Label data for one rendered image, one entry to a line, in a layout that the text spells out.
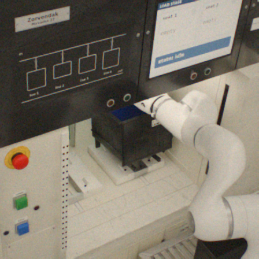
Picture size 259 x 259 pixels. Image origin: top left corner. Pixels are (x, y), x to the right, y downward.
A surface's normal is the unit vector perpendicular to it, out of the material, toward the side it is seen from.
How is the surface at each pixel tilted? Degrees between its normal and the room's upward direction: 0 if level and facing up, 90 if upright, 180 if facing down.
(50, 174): 90
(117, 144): 90
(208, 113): 42
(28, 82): 90
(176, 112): 29
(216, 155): 66
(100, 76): 90
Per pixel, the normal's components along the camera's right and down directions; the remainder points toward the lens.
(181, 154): -0.85, 0.28
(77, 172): 0.06, -0.79
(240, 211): 0.14, -0.43
